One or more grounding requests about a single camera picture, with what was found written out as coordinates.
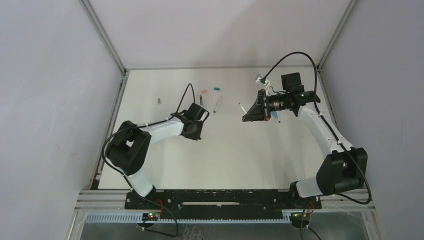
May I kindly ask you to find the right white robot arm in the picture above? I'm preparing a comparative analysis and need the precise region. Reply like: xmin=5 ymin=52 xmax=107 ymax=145
xmin=242 ymin=72 xmax=368 ymax=199

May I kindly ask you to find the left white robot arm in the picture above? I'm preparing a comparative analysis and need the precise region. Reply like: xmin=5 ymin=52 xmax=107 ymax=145
xmin=101 ymin=103 xmax=210 ymax=197

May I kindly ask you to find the white pen green end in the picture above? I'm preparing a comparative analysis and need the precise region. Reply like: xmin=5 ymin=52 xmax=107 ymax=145
xmin=212 ymin=95 xmax=223 ymax=114

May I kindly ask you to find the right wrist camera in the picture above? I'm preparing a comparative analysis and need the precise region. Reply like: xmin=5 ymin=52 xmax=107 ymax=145
xmin=255 ymin=74 xmax=271 ymax=96

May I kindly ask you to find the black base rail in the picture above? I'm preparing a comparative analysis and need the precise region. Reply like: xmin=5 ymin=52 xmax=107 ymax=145
xmin=124 ymin=189 xmax=322 ymax=221

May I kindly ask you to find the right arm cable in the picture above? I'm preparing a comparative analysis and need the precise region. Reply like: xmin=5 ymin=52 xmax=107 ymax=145
xmin=261 ymin=51 xmax=373 ymax=240

